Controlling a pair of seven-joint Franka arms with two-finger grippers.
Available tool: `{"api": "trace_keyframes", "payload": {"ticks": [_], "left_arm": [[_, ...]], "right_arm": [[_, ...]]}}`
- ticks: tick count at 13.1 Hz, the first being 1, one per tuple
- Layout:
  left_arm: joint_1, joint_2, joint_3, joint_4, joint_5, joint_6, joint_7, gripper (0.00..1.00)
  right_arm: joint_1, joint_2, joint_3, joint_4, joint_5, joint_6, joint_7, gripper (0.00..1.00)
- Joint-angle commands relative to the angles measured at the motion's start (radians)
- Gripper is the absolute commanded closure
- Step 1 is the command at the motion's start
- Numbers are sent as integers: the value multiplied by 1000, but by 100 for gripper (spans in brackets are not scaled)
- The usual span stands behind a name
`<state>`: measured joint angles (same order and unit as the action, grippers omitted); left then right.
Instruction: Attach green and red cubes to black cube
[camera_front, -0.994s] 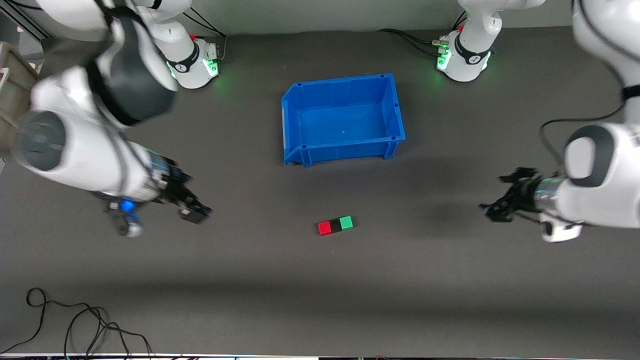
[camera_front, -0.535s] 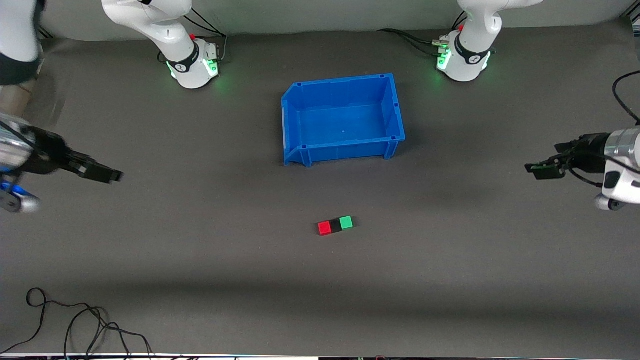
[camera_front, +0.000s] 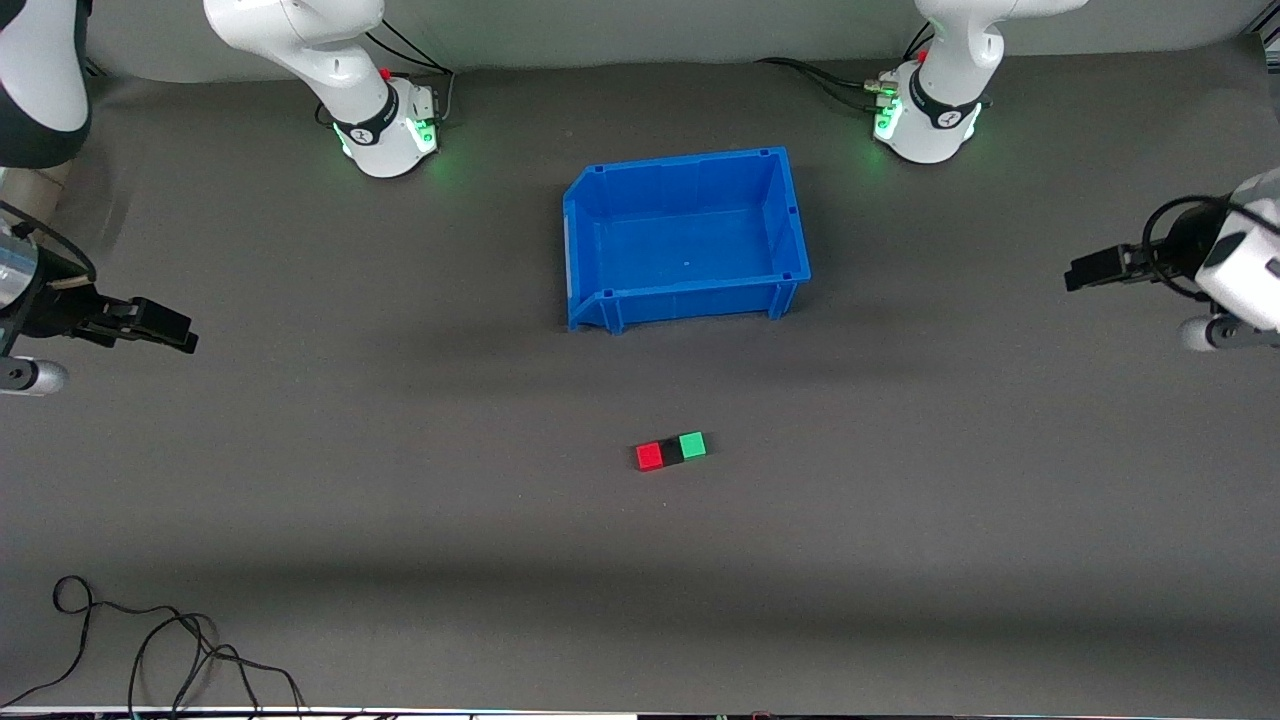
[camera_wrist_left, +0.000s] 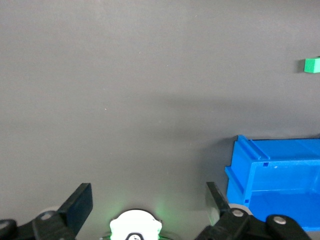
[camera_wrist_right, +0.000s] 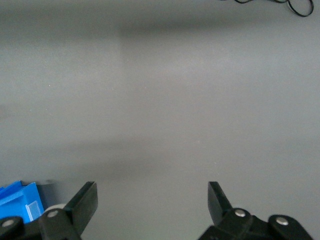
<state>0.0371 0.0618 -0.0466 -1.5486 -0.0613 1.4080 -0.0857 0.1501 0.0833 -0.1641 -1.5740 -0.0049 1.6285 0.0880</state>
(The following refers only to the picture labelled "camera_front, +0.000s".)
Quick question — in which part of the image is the black right arm wrist cable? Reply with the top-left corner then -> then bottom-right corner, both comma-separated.
0,200 -> 99,283

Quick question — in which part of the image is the blue plastic storage bin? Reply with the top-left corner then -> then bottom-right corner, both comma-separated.
562,147 -> 812,335

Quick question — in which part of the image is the black left arm wrist cable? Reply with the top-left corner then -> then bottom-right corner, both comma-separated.
1140,194 -> 1236,301

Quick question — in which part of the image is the black arm wrist cable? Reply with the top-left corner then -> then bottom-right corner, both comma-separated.
1140,194 -> 1236,301
0,200 -> 99,283

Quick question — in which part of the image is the thin black loose cable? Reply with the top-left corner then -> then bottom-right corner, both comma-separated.
0,575 -> 306,719

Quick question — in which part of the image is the black left arm base cable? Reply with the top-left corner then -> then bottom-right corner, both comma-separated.
755,57 -> 889,111

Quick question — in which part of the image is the black arm base cable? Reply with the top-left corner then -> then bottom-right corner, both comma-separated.
755,57 -> 889,111
316,10 -> 457,129

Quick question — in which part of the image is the beige plastic container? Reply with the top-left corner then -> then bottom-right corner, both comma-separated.
0,163 -> 73,199

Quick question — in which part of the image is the black right arm base cable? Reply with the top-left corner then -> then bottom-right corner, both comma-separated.
316,10 -> 457,129

